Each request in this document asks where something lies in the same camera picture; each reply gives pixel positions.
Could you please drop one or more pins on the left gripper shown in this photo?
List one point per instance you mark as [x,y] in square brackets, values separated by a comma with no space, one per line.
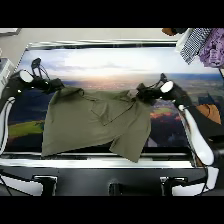
[55,85]

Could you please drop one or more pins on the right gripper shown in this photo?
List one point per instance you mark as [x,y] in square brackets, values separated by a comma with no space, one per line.
[145,93]

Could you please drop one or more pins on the olive green shirt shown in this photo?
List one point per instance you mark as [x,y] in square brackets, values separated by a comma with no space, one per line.
[83,126]

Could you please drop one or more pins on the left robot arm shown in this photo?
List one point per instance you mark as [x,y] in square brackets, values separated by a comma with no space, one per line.
[12,87]

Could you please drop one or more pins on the brown garment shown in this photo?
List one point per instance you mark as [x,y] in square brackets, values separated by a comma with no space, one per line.
[169,31]

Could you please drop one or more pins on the brown T-shirt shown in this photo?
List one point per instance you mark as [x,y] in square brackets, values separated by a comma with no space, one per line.
[210,112]

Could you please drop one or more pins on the black white checked garment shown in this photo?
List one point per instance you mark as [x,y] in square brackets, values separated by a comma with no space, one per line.
[195,43]

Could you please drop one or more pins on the purple garment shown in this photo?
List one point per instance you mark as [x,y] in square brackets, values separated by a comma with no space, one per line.
[214,48]

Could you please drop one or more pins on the silver frame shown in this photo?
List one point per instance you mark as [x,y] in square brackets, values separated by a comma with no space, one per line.
[100,163]

